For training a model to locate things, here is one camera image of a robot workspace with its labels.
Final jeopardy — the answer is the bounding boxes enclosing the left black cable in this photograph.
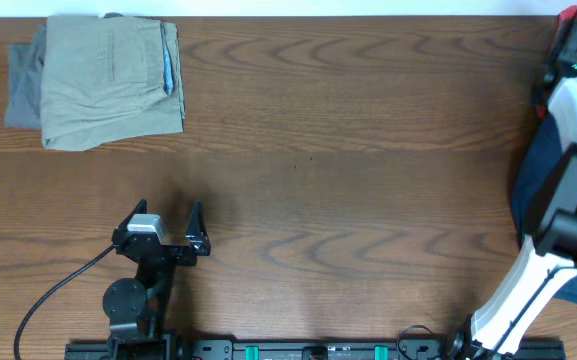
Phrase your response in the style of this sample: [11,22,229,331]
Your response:
[13,243,118,360]

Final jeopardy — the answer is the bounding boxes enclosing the folded grey garment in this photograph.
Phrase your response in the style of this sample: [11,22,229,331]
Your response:
[4,25,47,130]

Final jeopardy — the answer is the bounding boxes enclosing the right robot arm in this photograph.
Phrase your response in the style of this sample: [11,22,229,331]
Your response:
[438,6,577,359]

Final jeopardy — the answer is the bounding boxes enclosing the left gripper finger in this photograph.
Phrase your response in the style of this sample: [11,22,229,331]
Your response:
[126,199,147,224]
[185,201,211,256]

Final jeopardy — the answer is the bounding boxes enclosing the dark blue shorts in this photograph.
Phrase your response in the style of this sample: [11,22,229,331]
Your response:
[511,115,577,304]

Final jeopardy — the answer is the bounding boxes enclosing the folded khaki shorts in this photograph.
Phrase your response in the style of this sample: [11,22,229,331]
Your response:
[40,16,185,151]

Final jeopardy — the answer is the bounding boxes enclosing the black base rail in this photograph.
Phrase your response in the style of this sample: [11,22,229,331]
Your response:
[63,338,567,360]

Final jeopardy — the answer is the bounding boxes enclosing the red garment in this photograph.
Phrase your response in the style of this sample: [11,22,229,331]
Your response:
[532,5,577,121]

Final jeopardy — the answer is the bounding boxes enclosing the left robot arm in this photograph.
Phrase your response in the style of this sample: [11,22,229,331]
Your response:
[102,199,211,359]

